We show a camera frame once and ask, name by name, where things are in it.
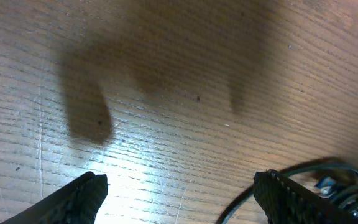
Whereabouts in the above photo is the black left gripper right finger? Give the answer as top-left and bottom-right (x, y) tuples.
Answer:
(254, 170), (358, 224)

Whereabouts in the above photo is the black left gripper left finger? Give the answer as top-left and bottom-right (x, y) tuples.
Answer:
(1, 172), (108, 224)

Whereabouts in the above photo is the thin black cable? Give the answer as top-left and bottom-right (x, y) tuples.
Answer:
(214, 157), (358, 224)

